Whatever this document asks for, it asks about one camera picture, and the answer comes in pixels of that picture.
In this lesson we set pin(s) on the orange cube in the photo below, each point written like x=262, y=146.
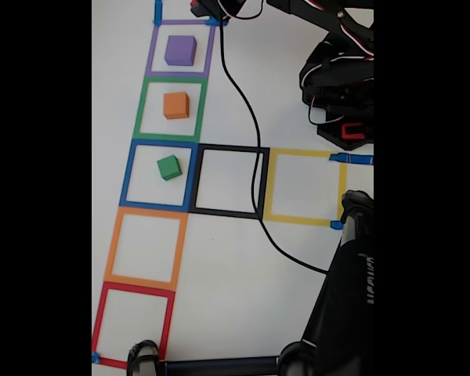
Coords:
x=176, y=105

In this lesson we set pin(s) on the green cube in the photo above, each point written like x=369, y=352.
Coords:
x=168, y=168

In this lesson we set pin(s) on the twisted blue tape strip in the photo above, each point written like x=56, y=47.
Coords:
x=158, y=11

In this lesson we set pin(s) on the purple square block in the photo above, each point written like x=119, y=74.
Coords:
x=180, y=49

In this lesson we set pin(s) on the long blue tape strip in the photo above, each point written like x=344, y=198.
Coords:
x=356, y=159

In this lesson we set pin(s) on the small blue tape piece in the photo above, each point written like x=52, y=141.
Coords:
x=336, y=225
x=96, y=357

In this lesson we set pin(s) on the black tripod stand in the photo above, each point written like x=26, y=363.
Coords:
x=337, y=313

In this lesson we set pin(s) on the red square frame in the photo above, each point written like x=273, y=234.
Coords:
x=98, y=325

